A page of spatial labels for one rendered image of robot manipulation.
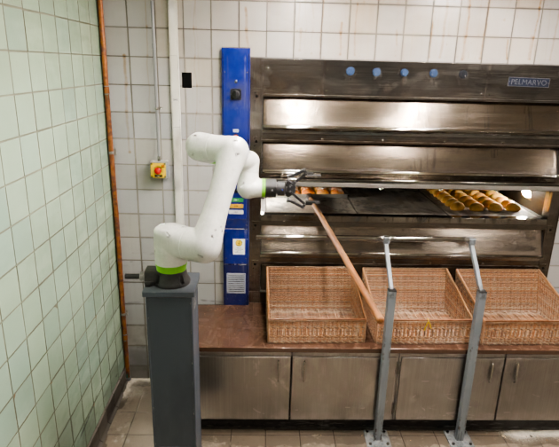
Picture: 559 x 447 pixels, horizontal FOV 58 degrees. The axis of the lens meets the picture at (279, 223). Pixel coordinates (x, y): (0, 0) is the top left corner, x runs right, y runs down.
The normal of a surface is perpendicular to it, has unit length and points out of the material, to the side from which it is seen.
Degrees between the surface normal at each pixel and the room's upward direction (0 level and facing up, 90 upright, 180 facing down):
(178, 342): 90
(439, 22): 90
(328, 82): 91
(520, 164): 70
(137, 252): 90
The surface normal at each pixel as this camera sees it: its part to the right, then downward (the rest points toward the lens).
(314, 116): 0.03, -0.04
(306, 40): 0.03, 0.29
